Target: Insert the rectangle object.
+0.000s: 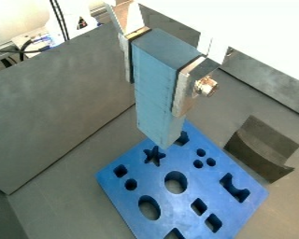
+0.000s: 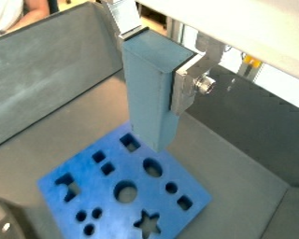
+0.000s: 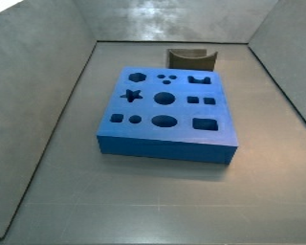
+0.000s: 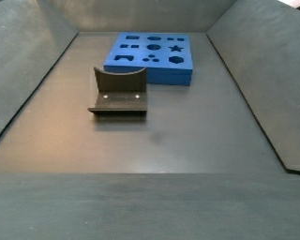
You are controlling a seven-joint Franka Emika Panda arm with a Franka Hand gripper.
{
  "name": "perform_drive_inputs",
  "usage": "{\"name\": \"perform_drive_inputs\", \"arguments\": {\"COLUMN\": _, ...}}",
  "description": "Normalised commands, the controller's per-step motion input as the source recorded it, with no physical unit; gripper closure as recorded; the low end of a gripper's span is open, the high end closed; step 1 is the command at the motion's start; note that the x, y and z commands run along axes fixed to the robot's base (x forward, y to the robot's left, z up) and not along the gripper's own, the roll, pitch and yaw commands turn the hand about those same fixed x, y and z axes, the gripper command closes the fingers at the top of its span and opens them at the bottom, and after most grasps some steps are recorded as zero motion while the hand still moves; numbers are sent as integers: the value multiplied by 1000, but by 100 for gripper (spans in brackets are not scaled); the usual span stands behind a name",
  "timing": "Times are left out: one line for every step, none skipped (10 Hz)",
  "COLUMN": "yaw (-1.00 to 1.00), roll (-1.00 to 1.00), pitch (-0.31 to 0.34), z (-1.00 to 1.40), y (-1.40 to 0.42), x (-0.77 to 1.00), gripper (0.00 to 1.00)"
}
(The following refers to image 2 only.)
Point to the black bracket bottom left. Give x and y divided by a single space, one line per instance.
15 226

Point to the blue shape sorting board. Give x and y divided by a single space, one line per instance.
120 191

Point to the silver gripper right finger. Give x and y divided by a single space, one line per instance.
191 76

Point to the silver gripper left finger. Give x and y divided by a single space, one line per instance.
123 14

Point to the person in white shirt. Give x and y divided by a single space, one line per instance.
19 13

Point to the blue-grey rectangular block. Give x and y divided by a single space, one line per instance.
151 59

